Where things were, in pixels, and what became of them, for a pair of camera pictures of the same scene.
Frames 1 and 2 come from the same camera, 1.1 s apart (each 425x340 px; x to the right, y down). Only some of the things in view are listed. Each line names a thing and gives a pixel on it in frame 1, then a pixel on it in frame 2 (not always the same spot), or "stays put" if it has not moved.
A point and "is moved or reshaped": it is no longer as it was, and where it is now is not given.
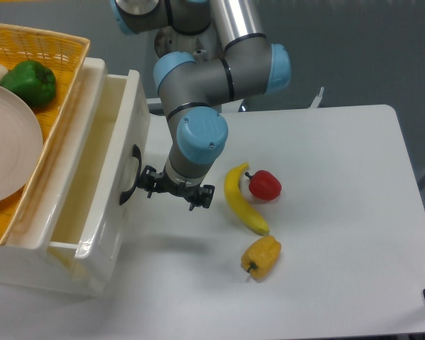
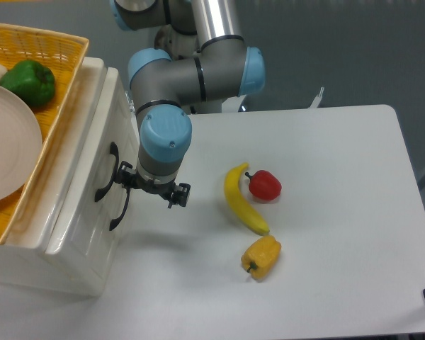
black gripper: [153, 181] -> [127, 176]
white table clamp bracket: [317, 99] stays put
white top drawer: [105, 177] is moved or reshaped
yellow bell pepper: [261, 256] stays put
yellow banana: [243, 211] stays put
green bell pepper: [35, 83] stays put
